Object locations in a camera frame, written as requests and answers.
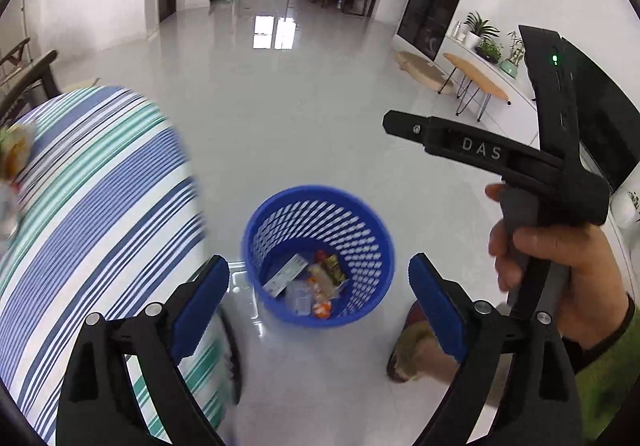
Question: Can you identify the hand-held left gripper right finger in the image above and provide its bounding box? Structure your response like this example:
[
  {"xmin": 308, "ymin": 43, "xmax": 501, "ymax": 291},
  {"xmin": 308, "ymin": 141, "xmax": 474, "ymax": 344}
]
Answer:
[{"xmin": 407, "ymin": 252, "xmax": 583, "ymax": 446}]

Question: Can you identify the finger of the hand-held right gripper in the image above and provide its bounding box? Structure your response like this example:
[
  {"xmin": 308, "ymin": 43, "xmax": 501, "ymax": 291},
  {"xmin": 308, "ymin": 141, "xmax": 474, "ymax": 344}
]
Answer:
[{"xmin": 382, "ymin": 110, "xmax": 434, "ymax": 150}]

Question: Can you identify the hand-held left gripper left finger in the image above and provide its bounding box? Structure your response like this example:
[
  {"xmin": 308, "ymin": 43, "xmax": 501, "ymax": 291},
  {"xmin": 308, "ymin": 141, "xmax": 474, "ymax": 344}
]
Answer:
[{"xmin": 55, "ymin": 253, "xmax": 241, "ymax": 446}]

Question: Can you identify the green white milk carton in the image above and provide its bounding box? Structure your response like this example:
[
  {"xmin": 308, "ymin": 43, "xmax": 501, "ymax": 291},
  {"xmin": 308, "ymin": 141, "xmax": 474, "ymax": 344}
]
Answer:
[{"xmin": 262, "ymin": 253, "xmax": 309, "ymax": 298}]

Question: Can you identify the blue plastic wastebasket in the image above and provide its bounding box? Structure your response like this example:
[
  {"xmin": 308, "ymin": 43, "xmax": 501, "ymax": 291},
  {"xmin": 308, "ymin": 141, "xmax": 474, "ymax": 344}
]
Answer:
[{"xmin": 242, "ymin": 185, "xmax": 396, "ymax": 329}]

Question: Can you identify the clear blister pack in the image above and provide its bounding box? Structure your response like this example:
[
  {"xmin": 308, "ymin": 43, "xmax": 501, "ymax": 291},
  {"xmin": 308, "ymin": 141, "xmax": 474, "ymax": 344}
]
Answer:
[{"xmin": 284, "ymin": 279, "xmax": 316, "ymax": 316}]

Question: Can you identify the green snack wrapper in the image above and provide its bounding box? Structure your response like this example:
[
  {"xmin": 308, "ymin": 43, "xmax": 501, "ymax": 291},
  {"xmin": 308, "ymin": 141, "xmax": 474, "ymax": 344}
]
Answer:
[{"xmin": 320, "ymin": 253, "xmax": 348, "ymax": 287}]

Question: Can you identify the orange white snack wrapper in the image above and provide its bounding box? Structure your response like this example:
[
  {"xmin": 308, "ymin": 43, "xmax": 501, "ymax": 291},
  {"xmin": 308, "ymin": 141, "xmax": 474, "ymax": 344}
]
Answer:
[{"xmin": 306, "ymin": 263, "xmax": 341, "ymax": 319}]

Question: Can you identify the yellow green bread packet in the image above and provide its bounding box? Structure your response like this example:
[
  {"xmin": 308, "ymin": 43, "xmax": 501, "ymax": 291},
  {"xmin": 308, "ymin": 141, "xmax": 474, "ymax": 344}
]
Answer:
[{"xmin": 0, "ymin": 123, "xmax": 36, "ymax": 177}]

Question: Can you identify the person's right forearm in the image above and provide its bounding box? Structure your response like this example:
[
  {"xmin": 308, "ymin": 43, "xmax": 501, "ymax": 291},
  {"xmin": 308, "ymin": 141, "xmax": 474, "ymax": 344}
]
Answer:
[{"xmin": 560, "ymin": 293, "xmax": 640, "ymax": 444}]

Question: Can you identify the person's right hand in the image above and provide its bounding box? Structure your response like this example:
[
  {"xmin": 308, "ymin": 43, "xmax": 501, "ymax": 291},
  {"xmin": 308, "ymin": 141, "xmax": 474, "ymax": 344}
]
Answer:
[{"xmin": 485, "ymin": 183, "xmax": 631, "ymax": 348}]

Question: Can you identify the brown furry slipper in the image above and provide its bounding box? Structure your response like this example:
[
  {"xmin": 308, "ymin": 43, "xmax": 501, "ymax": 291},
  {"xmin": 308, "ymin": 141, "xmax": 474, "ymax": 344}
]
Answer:
[{"xmin": 386, "ymin": 300, "xmax": 463, "ymax": 383}]

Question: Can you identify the low wooden stool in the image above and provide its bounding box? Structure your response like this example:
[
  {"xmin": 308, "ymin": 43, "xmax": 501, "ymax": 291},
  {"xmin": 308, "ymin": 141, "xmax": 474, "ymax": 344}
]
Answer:
[{"xmin": 394, "ymin": 50, "xmax": 456, "ymax": 94}]

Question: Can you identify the black television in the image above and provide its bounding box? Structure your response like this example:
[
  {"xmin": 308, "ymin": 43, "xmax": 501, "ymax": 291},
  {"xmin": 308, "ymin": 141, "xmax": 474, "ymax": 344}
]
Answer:
[{"xmin": 560, "ymin": 37, "xmax": 640, "ymax": 193}]

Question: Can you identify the oval wooden side table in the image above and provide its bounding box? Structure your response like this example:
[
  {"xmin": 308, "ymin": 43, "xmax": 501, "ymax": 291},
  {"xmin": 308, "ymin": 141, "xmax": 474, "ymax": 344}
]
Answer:
[{"xmin": 442, "ymin": 51, "xmax": 512, "ymax": 123}]

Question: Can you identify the plant in white pot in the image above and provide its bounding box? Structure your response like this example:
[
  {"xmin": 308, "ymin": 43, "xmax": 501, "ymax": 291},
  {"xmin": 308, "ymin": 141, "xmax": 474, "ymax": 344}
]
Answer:
[{"xmin": 462, "ymin": 11, "xmax": 501, "ymax": 50}]

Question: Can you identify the plant in dark tray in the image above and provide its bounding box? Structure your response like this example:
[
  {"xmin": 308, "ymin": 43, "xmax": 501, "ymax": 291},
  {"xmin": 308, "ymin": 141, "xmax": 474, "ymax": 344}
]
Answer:
[{"xmin": 475, "ymin": 39, "xmax": 503, "ymax": 64}]

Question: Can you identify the bamboo in green vase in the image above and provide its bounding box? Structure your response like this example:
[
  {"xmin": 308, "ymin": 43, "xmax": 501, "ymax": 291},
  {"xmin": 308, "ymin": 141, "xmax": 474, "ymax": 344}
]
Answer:
[{"xmin": 500, "ymin": 29, "xmax": 526, "ymax": 77}]

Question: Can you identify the striped tablecloth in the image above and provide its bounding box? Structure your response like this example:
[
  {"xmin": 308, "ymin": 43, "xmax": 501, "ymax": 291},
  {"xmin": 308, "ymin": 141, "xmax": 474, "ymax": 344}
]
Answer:
[{"xmin": 0, "ymin": 85, "xmax": 241, "ymax": 446}]

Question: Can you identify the wooden armchair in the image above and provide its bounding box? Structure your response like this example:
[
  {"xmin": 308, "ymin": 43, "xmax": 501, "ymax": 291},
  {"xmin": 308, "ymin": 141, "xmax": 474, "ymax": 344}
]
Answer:
[{"xmin": 0, "ymin": 37, "xmax": 62, "ymax": 123}]

